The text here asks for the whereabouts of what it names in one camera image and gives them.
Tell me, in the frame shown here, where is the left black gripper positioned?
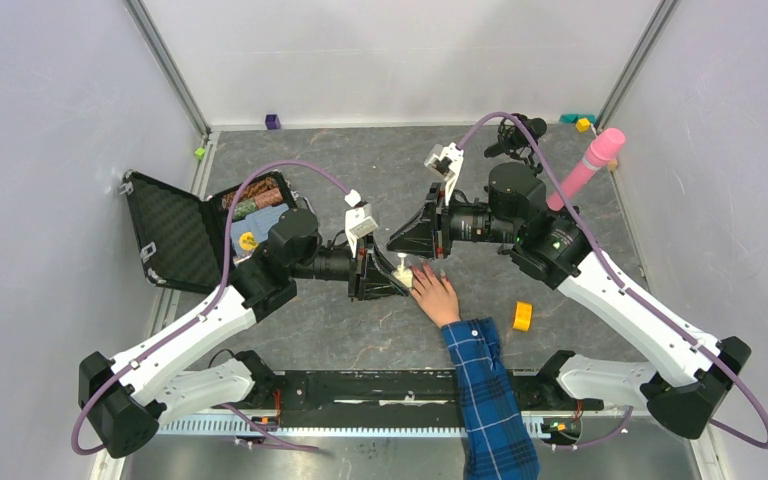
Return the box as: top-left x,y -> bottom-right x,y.
291,231 -> 409,302

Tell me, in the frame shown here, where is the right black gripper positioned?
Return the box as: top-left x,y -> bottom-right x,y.
388,182 -> 521,259

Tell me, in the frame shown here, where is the small nail polish bottle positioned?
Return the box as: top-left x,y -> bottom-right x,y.
393,266 -> 413,289

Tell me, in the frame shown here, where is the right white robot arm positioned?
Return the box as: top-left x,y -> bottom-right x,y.
387,162 -> 751,439

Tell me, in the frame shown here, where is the blue plaid sleeve forearm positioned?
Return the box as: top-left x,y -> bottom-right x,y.
441,318 -> 540,479

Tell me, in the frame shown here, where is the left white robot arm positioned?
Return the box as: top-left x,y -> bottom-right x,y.
71,206 -> 408,458

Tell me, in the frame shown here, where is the person hand with painted nails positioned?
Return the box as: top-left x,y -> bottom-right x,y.
411,264 -> 461,328

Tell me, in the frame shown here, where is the yellow block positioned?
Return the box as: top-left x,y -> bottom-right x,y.
512,301 -> 533,332

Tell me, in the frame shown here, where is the black microphone on tripod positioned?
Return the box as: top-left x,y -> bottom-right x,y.
483,113 -> 548,173

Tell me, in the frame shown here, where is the purple cube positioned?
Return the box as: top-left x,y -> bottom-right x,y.
264,113 -> 282,131

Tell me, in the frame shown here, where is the teal block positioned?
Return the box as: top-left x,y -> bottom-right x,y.
559,114 -> 597,124

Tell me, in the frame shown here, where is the small yellow cube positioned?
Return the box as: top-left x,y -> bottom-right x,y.
575,117 -> 592,132

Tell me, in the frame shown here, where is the black poker chip case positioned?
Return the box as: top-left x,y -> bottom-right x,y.
120,170 -> 319,298

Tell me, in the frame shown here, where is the pink foam cylinder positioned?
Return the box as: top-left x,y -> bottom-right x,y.
560,127 -> 626,200

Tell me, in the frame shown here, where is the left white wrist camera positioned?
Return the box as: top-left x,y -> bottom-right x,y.
344,189 -> 378,258

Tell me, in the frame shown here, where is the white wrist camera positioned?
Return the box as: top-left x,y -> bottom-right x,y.
344,189 -> 378,258
424,143 -> 464,206

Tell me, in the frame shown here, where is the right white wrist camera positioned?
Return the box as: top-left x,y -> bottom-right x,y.
424,143 -> 464,206

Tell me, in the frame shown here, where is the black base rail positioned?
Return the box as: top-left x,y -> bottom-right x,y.
205,368 -> 584,432

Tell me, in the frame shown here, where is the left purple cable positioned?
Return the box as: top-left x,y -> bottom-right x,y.
69,159 -> 364,457

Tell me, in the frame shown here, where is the purple cable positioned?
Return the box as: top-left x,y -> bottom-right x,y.
456,111 -> 768,450
69,159 -> 364,457

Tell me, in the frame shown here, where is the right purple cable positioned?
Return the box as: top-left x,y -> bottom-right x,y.
456,111 -> 768,450

